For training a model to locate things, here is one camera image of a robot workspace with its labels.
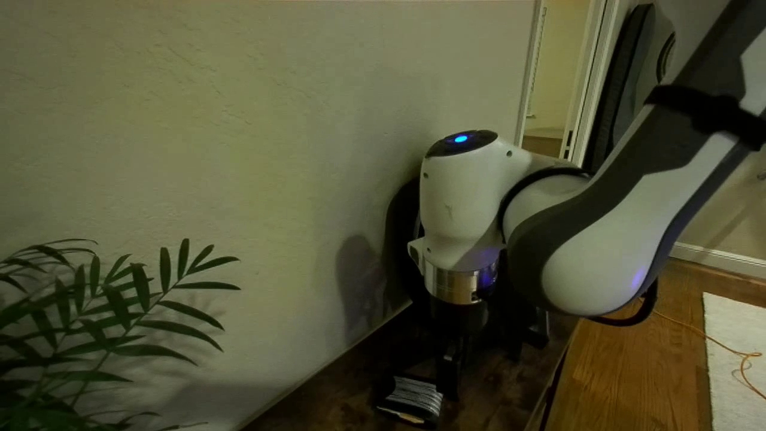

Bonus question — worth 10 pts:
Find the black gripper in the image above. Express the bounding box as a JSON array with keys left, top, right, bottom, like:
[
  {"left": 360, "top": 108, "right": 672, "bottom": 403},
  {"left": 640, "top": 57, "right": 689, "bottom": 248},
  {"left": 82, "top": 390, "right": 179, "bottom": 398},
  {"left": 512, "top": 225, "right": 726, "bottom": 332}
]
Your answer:
[{"left": 416, "top": 300, "right": 489, "bottom": 399}]

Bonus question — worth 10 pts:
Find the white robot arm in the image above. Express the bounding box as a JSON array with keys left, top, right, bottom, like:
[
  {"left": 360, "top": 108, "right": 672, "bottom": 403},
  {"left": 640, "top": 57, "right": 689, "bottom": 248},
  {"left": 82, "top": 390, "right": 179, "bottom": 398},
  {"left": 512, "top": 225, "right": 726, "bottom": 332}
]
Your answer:
[{"left": 408, "top": 0, "right": 766, "bottom": 396}]

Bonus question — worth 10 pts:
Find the black backpack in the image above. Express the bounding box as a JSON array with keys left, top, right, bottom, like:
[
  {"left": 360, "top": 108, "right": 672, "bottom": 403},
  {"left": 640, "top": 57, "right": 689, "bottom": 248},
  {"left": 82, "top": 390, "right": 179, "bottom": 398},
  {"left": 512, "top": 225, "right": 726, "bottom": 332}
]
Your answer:
[{"left": 386, "top": 177, "right": 429, "bottom": 301}]

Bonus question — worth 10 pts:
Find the white rug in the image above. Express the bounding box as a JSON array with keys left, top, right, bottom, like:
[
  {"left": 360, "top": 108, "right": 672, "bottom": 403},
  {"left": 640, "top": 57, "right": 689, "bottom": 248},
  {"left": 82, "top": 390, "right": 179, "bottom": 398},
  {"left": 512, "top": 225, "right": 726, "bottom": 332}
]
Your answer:
[{"left": 704, "top": 295, "right": 766, "bottom": 431}]

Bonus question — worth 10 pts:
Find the green palm plant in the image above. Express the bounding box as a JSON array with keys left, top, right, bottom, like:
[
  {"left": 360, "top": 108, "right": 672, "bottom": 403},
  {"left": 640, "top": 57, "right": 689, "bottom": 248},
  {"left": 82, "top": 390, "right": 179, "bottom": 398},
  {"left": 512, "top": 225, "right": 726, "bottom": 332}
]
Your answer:
[{"left": 0, "top": 237, "right": 238, "bottom": 431}]

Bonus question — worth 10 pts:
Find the orange cable on floor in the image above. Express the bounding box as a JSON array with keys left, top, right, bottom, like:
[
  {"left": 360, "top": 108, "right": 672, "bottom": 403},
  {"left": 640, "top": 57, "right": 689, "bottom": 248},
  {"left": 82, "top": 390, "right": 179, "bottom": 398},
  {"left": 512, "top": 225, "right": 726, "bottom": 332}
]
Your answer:
[{"left": 645, "top": 301, "right": 766, "bottom": 403}]

